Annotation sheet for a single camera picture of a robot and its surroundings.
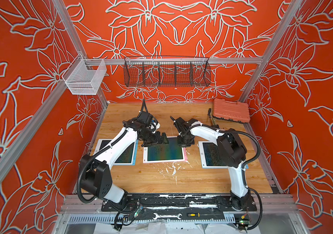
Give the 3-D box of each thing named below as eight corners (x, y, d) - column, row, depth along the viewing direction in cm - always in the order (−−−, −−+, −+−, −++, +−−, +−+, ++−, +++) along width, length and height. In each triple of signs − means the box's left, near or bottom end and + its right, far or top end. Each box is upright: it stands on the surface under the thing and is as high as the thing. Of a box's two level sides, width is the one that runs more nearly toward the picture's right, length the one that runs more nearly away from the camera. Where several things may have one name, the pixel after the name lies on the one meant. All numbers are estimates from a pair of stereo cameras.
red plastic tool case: (212, 119, 111) (214, 114, 107) (212, 102, 123) (214, 97, 119) (247, 125, 107) (250, 120, 103) (244, 107, 119) (247, 102, 115)
